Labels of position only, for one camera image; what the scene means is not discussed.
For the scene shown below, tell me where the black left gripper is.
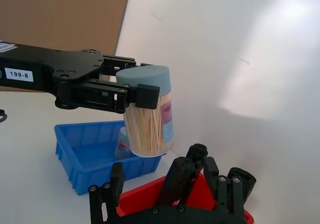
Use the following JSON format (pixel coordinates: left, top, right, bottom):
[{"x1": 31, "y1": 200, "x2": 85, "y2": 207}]
[{"x1": 0, "y1": 41, "x2": 156, "y2": 110}]

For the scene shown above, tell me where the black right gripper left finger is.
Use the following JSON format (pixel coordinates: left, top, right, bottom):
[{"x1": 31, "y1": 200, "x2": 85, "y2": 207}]
[{"x1": 87, "y1": 162, "x2": 125, "y2": 224}]

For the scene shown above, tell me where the black foam-handled hand grip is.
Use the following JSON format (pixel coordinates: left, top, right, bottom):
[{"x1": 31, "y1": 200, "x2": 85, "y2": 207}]
[
  {"x1": 226, "y1": 167, "x2": 258, "y2": 202},
  {"x1": 159, "y1": 143, "x2": 210, "y2": 207}
]

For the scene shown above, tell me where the blue plastic bin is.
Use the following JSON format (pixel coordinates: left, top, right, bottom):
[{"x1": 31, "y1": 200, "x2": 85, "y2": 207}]
[{"x1": 54, "y1": 120, "x2": 167, "y2": 190}]

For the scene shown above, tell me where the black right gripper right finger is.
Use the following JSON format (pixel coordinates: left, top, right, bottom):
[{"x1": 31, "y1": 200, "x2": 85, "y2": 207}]
[{"x1": 203, "y1": 155, "x2": 245, "y2": 216}]

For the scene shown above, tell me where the toothpick jar with grey-blue lid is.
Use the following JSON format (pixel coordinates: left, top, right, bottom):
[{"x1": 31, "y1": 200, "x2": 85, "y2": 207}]
[
  {"x1": 115, "y1": 65, "x2": 175, "y2": 158},
  {"x1": 113, "y1": 126, "x2": 133, "y2": 160}
]

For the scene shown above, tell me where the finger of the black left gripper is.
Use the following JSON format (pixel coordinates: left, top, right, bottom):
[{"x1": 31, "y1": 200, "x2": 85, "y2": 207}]
[{"x1": 59, "y1": 80, "x2": 161, "y2": 115}]

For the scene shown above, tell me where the brown cardboard panel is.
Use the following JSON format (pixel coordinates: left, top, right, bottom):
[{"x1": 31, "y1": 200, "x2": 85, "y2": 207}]
[{"x1": 0, "y1": 0, "x2": 133, "y2": 93}]

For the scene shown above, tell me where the red plastic bin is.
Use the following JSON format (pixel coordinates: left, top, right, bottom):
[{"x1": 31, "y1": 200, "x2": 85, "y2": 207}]
[{"x1": 117, "y1": 172, "x2": 256, "y2": 224}]

